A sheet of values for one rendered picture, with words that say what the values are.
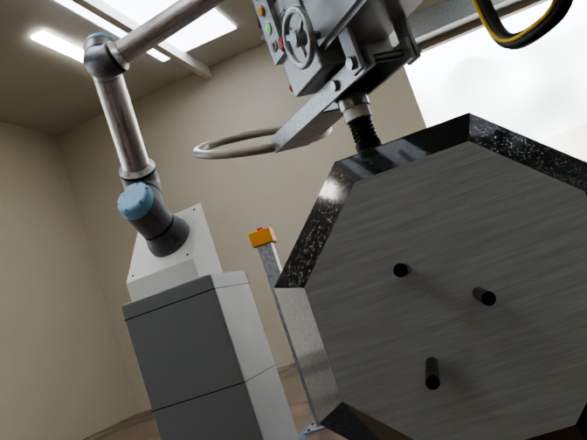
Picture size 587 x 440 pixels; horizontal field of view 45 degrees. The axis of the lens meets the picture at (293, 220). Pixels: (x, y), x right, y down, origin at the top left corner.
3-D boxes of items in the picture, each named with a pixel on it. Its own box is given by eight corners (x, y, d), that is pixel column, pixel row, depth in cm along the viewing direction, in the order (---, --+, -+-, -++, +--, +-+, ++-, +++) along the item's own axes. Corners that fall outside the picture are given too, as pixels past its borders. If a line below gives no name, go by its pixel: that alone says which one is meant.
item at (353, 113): (376, 112, 181) (372, 99, 182) (353, 117, 179) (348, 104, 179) (364, 121, 188) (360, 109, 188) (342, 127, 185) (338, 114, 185)
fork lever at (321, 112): (428, 53, 166) (421, 34, 167) (358, 67, 159) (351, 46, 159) (317, 143, 229) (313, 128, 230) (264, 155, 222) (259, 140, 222)
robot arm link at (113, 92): (130, 216, 294) (73, 50, 247) (128, 193, 307) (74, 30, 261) (166, 208, 295) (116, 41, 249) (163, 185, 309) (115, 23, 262)
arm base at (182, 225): (147, 262, 290) (132, 247, 284) (157, 228, 303) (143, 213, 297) (184, 250, 283) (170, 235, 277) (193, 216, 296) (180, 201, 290)
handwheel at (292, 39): (352, 46, 164) (331, -11, 166) (314, 53, 160) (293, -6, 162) (327, 73, 178) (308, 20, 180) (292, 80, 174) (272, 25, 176)
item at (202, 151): (359, 133, 234) (357, 123, 233) (222, 165, 214) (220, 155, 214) (294, 127, 277) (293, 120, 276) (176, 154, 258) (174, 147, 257)
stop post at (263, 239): (344, 415, 377) (280, 224, 390) (341, 423, 358) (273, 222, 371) (309, 427, 380) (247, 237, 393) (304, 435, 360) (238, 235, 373)
